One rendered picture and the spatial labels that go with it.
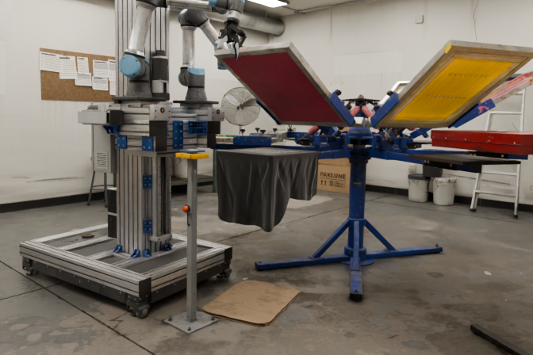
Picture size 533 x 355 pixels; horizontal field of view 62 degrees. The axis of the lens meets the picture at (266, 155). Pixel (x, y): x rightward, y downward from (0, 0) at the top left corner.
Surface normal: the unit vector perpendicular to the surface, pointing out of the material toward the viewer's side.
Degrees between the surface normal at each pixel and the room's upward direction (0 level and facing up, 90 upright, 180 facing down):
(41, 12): 90
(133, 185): 90
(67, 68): 88
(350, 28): 90
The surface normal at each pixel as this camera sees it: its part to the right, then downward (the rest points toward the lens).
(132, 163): -0.55, 0.06
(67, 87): 0.76, 0.07
